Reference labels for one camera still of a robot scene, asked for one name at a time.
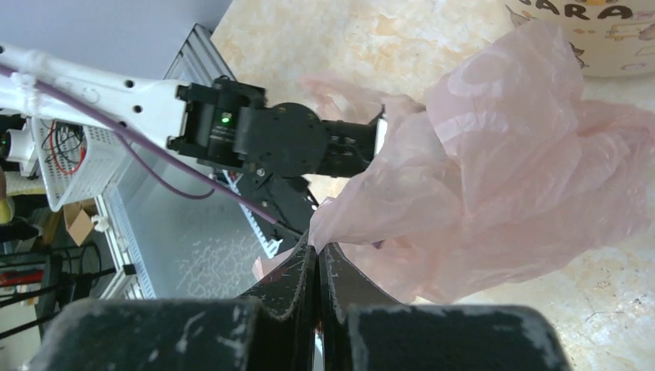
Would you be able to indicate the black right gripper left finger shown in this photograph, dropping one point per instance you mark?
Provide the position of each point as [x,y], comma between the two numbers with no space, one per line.
[281,336]

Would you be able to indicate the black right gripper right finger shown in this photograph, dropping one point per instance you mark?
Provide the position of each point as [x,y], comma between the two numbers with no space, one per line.
[342,285]

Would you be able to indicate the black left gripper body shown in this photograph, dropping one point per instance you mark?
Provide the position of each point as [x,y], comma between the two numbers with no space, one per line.
[350,147]

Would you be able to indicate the pink plastic trash bag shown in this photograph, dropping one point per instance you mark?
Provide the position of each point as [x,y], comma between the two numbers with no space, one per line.
[502,174]

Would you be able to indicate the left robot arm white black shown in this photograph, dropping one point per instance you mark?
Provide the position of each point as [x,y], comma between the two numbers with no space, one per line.
[227,125]

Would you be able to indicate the cream capybara trash bin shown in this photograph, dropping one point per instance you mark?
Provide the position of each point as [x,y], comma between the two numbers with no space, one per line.
[609,38]

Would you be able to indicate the small cardboard box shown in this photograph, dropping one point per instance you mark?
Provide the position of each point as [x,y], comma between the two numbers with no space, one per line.
[80,219]

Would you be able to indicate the white perforated plastic basket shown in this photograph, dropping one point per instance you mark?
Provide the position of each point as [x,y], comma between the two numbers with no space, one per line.
[76,162]

